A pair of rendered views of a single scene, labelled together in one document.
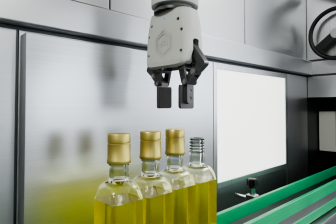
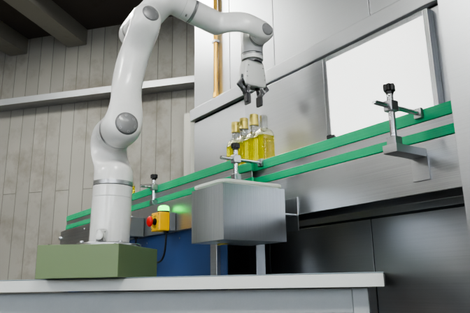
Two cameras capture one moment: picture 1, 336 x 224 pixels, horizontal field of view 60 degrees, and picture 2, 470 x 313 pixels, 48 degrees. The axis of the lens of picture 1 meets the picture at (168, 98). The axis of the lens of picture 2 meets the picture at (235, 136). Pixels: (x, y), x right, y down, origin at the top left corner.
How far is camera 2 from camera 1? 2.11 m
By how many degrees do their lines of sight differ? 97
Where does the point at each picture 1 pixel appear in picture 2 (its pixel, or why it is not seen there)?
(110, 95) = (268, 108)
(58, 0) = not seen: hidden behind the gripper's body
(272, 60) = (399, 9)
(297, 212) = (321, 151)
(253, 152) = (373, 114)
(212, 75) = (322, 68)
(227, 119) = (340, 94)
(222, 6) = (342, 5)
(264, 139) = not seen: hidden behind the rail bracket
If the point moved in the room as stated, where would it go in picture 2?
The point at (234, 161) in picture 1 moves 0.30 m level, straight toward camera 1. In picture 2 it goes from (349, 126) to (261, 137)
